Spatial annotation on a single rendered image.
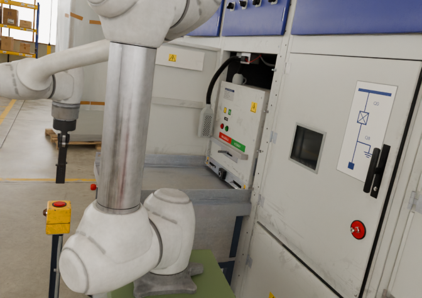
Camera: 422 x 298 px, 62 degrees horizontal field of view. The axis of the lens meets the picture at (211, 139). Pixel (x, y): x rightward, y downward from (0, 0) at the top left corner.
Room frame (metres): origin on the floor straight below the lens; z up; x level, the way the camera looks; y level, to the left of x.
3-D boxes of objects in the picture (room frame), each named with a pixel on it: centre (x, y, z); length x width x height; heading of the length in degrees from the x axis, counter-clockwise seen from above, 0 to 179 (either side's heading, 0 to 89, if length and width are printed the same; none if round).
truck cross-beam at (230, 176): (1.91, -0.12, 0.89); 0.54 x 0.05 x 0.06; 25
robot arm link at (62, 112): (1.20, 0.51, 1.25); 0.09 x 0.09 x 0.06
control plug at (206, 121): (2.07, 0.04, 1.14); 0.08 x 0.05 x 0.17; 115
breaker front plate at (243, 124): (1.91, -0.11, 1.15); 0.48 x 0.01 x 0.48; 25
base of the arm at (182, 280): (0.97, 0.07, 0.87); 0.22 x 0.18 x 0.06; 110
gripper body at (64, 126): (1.20, 0.51, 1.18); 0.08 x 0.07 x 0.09; 25
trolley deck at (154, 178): (1.77, 0.19, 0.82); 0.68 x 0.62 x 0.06; 115
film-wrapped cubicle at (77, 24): (5.41, 1.87, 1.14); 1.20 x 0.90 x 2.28; 127
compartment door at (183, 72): (2.14, 0.32, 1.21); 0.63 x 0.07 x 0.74; 109
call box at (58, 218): (1.20, 0.51, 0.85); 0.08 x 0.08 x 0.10; 25
